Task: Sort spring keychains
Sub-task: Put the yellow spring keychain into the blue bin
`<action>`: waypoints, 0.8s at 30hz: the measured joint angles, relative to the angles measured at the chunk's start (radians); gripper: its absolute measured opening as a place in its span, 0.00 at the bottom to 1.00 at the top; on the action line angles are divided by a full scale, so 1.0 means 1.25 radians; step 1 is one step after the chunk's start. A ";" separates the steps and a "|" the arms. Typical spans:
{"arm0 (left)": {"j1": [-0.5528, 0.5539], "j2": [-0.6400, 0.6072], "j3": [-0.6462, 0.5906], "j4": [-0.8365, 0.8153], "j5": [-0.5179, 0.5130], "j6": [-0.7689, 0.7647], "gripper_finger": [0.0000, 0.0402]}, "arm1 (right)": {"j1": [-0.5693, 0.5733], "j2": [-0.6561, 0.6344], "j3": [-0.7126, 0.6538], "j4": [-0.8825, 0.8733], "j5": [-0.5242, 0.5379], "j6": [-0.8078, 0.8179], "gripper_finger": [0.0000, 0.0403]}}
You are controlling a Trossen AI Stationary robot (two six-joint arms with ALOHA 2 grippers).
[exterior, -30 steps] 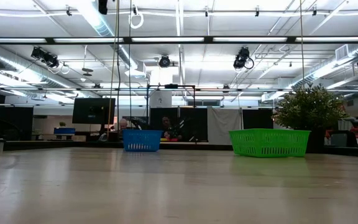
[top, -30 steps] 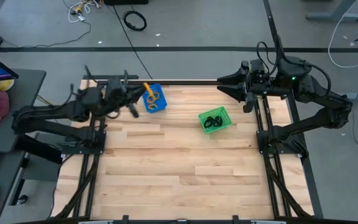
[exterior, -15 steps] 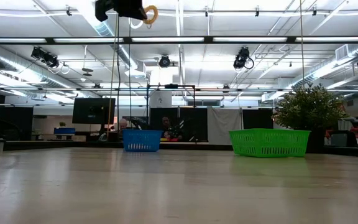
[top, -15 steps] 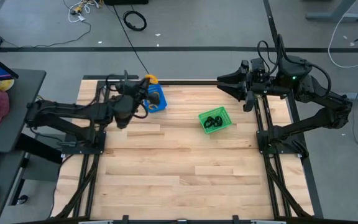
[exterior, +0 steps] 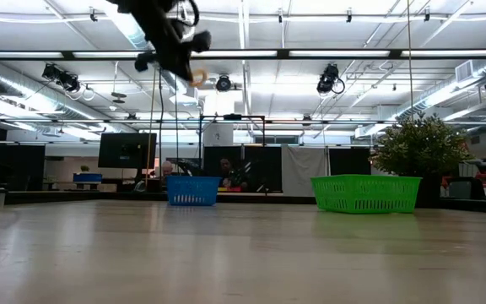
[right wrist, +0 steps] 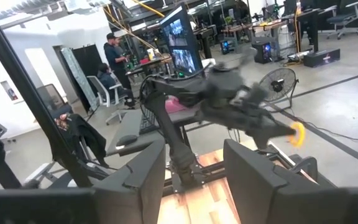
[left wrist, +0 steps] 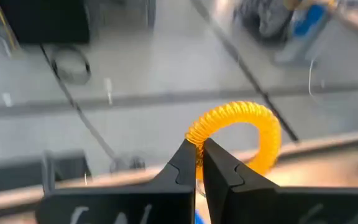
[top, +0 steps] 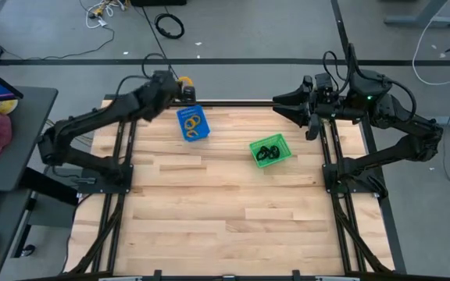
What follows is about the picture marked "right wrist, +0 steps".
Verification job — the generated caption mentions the pink cap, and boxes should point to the pink cap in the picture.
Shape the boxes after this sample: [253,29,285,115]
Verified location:
[165,95,188,114]

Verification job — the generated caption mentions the grey keyboard desk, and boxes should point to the grey keyboard desk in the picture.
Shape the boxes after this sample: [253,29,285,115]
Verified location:
[106,108,168,157]

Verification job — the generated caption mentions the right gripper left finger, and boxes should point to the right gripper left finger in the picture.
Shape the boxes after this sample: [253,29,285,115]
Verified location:
[93,138,167,224]

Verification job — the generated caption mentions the white office chair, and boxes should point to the white office chair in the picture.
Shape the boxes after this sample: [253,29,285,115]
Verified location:
[87,75,127,125]

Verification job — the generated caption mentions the black floor box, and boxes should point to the black floor box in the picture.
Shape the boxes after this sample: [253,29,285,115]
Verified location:
[303,48,341,68]

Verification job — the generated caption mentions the black frame upright post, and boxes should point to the black frame upright post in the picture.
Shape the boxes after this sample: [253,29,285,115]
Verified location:
[0,0,93,188]

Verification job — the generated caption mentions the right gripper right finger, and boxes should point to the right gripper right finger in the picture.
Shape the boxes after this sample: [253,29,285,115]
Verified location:
[223,139,338,224]

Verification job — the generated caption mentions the black jacket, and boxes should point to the black jacket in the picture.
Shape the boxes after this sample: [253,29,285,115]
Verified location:
[54,113,109,168]

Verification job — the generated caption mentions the black desk monitor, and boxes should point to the black desk monitor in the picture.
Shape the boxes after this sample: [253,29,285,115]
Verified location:
[160,3,204,77]

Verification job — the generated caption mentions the standing person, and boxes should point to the standing person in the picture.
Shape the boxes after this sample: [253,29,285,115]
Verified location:
[103,32,136,108]

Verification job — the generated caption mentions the seated person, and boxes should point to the seated person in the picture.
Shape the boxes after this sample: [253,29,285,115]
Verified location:
[96,63,127,101]

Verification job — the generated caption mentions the black keyboard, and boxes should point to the black keyboard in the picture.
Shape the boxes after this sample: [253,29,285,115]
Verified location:
[139,107,160,136]

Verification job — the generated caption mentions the grey office chair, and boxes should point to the grey office chair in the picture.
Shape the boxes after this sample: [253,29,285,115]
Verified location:
[326,0,358,40]

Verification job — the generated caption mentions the black floor fan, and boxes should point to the black floor fan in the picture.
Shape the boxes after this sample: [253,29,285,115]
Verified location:
[259,67,300,113]

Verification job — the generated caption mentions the leaning grey panel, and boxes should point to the leaning grey panel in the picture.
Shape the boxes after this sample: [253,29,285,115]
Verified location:
[60,46,99,113]

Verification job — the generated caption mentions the black background desk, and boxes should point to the black background desk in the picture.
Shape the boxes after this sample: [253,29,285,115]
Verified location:
[280,7,321,53]

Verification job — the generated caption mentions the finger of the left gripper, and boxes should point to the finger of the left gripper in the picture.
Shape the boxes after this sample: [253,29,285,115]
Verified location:
[254,136,272,151]
[253,121,296,141]

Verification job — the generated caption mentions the black floor cable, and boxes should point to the black floor cable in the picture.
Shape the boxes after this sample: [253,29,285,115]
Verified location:
[303,121,358,142]

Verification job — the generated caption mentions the black computer tower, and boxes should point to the black computer tower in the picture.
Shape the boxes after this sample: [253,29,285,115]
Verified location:
[252,37,281,65]

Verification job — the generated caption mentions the grey mesh chair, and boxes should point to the grey mesh chair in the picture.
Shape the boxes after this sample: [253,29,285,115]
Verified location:
[35,83,74,121]

